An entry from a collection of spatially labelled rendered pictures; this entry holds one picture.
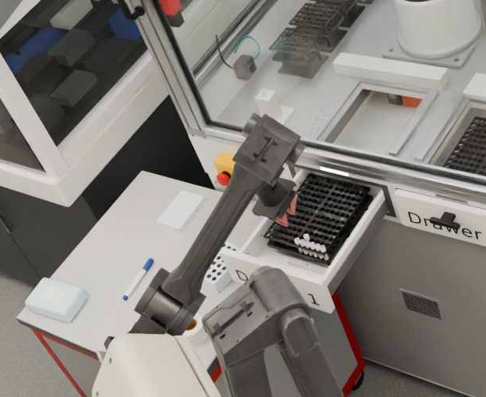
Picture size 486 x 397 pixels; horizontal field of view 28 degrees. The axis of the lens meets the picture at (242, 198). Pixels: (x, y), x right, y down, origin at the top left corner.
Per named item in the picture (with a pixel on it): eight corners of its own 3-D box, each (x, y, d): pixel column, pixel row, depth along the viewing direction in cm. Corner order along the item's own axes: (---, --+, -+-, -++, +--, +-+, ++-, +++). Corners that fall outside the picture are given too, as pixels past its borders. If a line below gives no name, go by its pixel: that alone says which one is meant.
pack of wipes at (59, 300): (90, 296, 263) (83, 286, 260) (70, 324, 258) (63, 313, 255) (50, 285, 271) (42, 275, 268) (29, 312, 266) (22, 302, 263)
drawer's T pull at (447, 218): (458, 231, 221) (458, 227, 220) (428, 223, 225) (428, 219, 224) (465, 219, 222) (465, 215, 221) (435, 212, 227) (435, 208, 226)
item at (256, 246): (328, 302, 226) (321, 286, 222) (240, 273, 241) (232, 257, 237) (408, 182, 245) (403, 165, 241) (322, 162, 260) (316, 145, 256)
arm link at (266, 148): (238, 130, 161) (291, 163, 161) (261, 104, 173) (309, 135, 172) (127, 318, 183) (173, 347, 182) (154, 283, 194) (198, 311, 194)
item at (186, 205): (181, 232, 269) (179, 228, 268) (157, 225, 274) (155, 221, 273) (206, 200, 275) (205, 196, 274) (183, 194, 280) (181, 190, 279)
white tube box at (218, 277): (218, 294, 249) (213, 284, 247) (196, 281, 254) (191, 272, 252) (250, 260, 254) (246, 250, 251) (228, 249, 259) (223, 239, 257)
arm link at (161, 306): (129, 334, 182) (153, 350, 181) (155, 291, 178) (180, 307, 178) (143, 316, 190) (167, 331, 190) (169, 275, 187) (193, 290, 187)
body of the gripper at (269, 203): (298, 186, 224) (286, 167, 218) (276, 222, 220) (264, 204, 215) (275, 179, 227) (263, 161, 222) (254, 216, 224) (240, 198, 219)
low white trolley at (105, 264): (280, 540, 281) (189, 392, 230) (124, 460, 317) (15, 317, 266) (376, 380, 308) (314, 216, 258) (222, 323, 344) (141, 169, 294)
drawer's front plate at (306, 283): (332, 314, 226) (320, 283, 218) (233, 281, 242) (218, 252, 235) (335, 308, 227) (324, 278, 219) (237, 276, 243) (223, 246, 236)
